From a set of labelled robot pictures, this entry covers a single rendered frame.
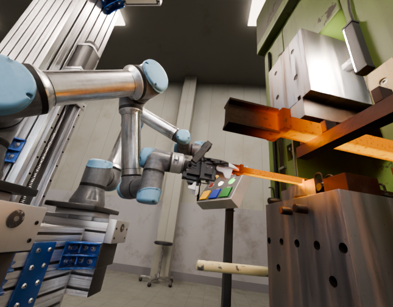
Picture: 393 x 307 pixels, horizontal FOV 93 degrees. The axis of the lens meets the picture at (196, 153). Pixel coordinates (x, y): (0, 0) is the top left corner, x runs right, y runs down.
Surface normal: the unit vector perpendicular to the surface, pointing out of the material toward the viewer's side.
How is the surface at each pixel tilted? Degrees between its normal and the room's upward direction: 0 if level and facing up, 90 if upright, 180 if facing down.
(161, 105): 90
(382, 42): 90
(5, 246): 90
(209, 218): 90
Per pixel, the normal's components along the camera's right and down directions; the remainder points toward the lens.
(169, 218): -0.07, -0.40
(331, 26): -0.11, 0.91
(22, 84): 0.66, -0.15
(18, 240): 0.99, 0.07
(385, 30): -0.97, -0.18
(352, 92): 0.19, -0.37
